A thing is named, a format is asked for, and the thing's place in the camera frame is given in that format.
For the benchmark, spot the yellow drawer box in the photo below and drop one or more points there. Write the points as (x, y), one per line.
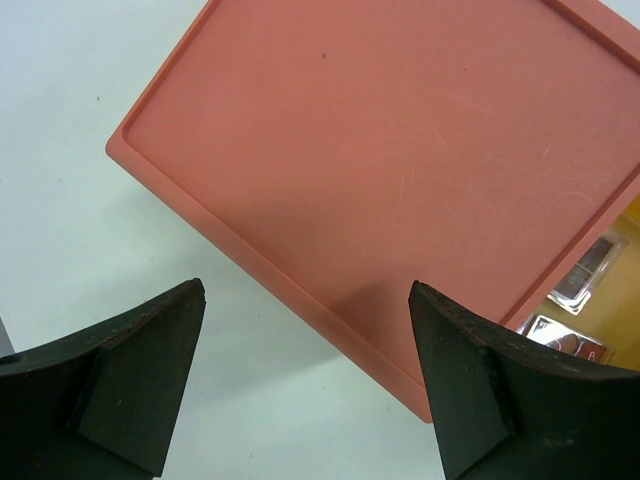
(612, 314)

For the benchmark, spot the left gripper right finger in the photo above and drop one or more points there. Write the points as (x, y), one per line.
(506, 407)

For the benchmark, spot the orange eyeshadow palette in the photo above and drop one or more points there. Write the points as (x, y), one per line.
(557, 336)

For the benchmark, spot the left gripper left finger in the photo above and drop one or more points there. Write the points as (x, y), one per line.
(102, 402)

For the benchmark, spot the long brown eyeshadow palette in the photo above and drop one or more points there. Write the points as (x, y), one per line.
(576, 288)

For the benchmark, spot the orange drawer box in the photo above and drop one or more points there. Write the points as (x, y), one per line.
(339, 151)

